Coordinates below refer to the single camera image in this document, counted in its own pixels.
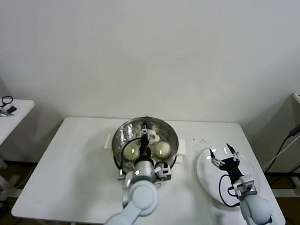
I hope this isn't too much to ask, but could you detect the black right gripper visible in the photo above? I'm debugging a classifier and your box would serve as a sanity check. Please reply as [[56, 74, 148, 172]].
[[208, 142, 245, 183]]

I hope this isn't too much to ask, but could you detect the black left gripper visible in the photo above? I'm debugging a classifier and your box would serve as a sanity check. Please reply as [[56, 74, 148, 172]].
[[137, 120, 153, 163]]

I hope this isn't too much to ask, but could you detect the white steamed baozi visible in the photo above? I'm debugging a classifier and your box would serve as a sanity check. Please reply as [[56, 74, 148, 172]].
[[122, 144, 140, 161], [155, 141, 172, 159]]

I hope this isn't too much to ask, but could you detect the steel perforated steamer basket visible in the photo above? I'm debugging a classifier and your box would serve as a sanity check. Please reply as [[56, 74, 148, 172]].
[[103, 114, 190, 175]]

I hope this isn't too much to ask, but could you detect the large white plate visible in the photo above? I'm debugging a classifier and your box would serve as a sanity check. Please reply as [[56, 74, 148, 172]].
[[194, 145, 263, 210]]

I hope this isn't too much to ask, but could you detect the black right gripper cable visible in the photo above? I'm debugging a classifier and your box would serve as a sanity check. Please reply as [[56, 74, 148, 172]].
[[217, 174, 243, 208]]

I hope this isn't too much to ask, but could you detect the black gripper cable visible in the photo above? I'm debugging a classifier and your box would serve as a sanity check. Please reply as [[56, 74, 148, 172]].
[[217, 174, 243, 208], [116, 138, 142, 182]]

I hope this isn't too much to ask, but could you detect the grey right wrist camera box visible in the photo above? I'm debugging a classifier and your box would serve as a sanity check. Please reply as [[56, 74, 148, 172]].
[[232, 173, 259, 201]]

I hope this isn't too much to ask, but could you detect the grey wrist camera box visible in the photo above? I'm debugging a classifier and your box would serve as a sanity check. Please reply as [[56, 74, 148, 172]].
[[232, 173, 259, 201], [154, 162, 174, 182]]

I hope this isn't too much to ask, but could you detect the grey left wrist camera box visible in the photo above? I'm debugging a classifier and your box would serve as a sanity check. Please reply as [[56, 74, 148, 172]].
[[154, 162, 174, 182]]

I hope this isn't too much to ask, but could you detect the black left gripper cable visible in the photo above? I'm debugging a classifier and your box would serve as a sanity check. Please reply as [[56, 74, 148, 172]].
[[116, 138, 142, 182]]

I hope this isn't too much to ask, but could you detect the black power adapter cable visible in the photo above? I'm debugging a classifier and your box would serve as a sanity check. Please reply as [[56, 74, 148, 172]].
[[264, 119, 300, 174]]

